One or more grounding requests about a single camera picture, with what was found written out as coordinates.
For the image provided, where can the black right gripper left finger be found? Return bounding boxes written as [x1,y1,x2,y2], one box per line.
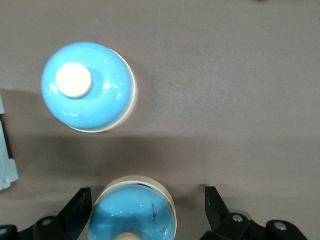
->
[0,186,93,240]

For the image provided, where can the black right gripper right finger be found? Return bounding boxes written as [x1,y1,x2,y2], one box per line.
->
[199,186,308,240]

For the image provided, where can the blue bell with cream button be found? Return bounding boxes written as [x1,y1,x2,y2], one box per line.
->
[88,175,179,240]
[40,41,138,134]

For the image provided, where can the white circuit breaker red switches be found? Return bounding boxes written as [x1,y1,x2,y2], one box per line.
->
[0,91,20,192]

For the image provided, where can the brown table cover sheet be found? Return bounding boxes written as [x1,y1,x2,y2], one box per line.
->
[0,0,320,240]

